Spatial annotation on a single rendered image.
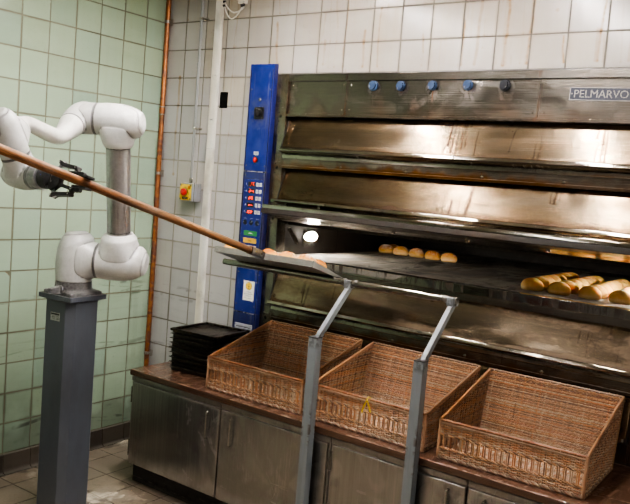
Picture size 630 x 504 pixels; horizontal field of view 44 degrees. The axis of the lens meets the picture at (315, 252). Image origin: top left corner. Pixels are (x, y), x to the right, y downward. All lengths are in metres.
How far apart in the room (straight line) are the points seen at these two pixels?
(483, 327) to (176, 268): 1.87
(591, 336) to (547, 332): 0.18
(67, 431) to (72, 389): 0.19
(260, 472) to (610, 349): 1.54
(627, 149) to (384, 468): 1.54
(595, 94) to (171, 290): 2.52
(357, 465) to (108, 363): 1.85
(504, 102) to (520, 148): 0.21
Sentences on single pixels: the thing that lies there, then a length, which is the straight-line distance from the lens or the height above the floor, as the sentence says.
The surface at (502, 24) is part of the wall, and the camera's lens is 3.46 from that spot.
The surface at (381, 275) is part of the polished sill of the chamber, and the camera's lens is 3.62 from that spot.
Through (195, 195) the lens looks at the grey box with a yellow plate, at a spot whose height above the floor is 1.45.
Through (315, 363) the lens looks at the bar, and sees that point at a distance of 3.13.
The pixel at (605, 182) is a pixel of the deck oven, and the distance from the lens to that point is 3.22.
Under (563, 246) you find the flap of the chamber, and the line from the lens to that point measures 3.10.
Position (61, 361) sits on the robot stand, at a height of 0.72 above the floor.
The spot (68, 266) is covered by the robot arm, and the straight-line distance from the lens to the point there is 3.47.
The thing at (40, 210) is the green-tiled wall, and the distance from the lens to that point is 4.10.
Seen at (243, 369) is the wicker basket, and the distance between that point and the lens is 3.51.
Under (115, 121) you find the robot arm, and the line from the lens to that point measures 3.26.
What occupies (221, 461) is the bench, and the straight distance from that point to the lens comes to 3.64.
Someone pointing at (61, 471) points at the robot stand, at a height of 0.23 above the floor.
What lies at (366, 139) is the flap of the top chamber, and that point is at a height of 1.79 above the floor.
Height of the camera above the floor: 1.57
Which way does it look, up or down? 5 degrees down
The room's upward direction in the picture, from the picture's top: 5 degrees clockwise
